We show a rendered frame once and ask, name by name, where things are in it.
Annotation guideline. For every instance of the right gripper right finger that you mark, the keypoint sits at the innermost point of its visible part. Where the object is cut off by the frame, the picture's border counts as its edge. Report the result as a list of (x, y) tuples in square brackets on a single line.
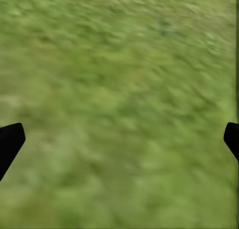
[(231, 138)]

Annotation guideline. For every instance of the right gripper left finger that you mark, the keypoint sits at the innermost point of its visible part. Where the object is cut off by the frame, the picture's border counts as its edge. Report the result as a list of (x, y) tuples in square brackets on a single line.
[(12, 138)]

